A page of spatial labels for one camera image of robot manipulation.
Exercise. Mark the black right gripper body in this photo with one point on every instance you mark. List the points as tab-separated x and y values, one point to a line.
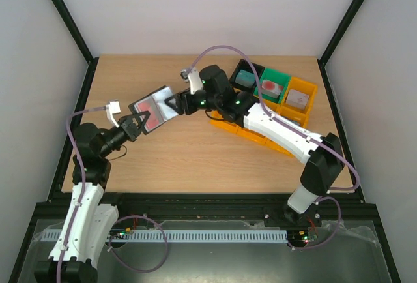
185	103

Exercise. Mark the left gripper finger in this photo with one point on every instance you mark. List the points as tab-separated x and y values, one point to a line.
142	127
140	117

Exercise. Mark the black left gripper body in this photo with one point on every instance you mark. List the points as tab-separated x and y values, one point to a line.
129	132

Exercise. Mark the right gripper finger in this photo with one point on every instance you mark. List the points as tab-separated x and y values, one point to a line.
175	105
173	100

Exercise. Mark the black leather card holder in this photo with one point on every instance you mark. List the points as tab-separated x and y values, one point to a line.
155	104

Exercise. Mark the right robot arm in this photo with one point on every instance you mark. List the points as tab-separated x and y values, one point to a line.
210	89

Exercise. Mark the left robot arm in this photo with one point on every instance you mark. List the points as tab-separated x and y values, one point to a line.
88	221

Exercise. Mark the teal card stack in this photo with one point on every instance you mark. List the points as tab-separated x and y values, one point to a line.
245	79

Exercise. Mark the white red circle card stack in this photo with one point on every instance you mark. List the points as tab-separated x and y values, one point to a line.
271	89

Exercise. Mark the white pink card stack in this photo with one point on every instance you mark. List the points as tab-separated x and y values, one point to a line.
297	99

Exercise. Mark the yellow bin front left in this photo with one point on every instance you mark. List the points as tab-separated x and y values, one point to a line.
217	120

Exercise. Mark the yellow bin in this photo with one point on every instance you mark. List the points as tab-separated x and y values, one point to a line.
295	115
217	120
251	135
272	145

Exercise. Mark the yellow bin front middle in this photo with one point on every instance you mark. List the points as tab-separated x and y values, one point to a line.
251	135

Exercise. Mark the black bin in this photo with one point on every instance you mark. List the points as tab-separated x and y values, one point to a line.
242	65

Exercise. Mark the yellow bin front right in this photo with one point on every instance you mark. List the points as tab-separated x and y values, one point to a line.
272	145

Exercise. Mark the yellow bin back right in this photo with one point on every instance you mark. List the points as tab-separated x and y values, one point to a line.
295	115

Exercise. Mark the green bin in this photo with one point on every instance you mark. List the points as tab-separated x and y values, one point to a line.
275	76

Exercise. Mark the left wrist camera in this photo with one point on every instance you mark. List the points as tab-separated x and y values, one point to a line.
113	108

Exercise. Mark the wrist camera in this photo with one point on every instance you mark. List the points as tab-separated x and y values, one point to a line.
113	108
191	76

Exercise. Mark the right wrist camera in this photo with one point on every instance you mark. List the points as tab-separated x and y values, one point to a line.
191	76

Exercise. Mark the slotted cable duct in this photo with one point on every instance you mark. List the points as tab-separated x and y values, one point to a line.
204	236

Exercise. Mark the left frame post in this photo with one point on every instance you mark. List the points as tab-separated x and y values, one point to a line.
74	31

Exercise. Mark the frame post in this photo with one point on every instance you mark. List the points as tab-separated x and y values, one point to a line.
74	31
340	31

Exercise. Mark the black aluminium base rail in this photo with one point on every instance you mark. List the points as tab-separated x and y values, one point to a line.
248	207

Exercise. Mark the right frame post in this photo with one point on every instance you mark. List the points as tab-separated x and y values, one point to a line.
340	31

